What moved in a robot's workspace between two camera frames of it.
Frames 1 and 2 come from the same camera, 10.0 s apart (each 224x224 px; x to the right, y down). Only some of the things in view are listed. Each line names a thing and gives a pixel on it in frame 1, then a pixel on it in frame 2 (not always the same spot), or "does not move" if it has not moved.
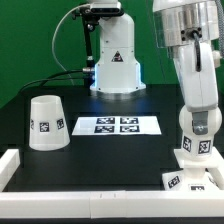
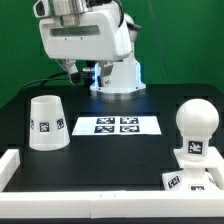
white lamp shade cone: [47, 125] does not move
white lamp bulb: [199, 146] does not move
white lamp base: [194, 176] does not move
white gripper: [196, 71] -> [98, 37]
